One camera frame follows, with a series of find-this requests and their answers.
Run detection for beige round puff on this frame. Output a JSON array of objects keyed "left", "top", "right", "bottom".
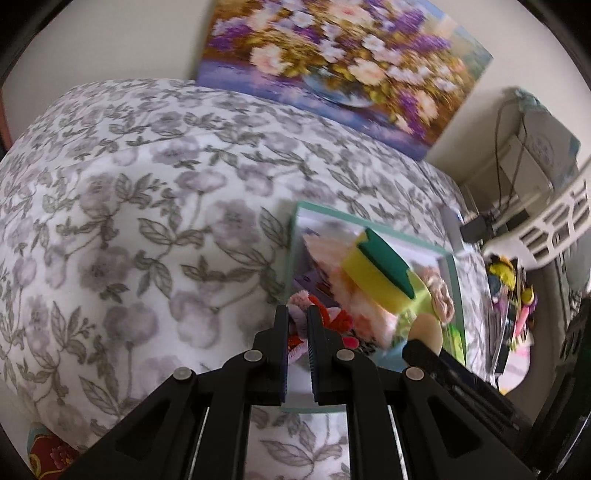
[{"left": 409, "top": 314, "right": 445, "bottom": 356}]

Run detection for green box with white inside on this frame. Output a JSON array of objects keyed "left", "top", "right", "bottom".
[{"left": 281, "top": 200, "right": 468, "bottom": 412}]

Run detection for black wall cables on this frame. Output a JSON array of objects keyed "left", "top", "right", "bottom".
[{"left": 494, "top": 95, "right": 529, "bottom": 217}]

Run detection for pink floral scrunchie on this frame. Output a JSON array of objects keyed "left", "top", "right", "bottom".
[{"left": 418, "top": 267, "right": 455, "bottom": 324}]

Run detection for lime green cloth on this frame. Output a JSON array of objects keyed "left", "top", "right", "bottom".
[{"left": 392, "top": 272, "right": 440, "bottom": 342}]

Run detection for green and yellow sponge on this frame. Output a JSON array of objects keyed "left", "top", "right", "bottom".
[{"left": 342, "top": 228, "right": 416, "bottom": 315}]

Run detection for black power adapter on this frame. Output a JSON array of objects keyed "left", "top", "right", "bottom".
[{"left": 459, "top": 215, "right": 498, "bottom": 244}]

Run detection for pile of colourful clutter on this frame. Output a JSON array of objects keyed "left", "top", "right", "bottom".
[{"left": 485, "top": 256, "right": 540, "bottom": 393}]

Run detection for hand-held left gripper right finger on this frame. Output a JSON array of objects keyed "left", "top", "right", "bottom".
[{"left": 307, "top": 305, "right": 532, "bottom": 480}]

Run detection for white appliance with blue cover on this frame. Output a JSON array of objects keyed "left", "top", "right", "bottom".
[{"left": 501, "top": 88, "right": 583, "bottom": 197}]

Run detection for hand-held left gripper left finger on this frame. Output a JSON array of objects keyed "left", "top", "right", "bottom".
[{"left": 60, "top": 305, "right": 290, "bottom": 480}]

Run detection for pink fluffy towel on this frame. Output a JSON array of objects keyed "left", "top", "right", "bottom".
[{"left": 302, "top": 233, "right": 402, "bottom": 349}]

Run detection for red flower hair clip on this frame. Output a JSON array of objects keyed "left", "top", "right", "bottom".
[{"left": 287, "top": 293, "right": 360, "bottom": 366}]

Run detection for green tissue packet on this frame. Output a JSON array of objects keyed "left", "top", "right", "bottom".
[{"left": 441, "top": 323, "right": 468, "bottom": 365}]

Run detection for white plastic basket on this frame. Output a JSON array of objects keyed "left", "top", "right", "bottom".
[{"left": 482, "top": 161, "right": 591, "bottom": 271}]

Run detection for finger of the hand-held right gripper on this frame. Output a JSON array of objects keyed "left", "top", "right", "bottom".
[{"left": 402, "top": 338, "right": 522, "bottom": 433}]

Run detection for flower painting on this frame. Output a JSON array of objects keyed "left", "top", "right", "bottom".
[{"left": 196, "top": 0, "right": 495, "bottom": 161}]

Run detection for red patterned rug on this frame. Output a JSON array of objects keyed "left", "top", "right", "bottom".
[{"left": 27, "top": 427, "right": 80, "bottom": 477}]

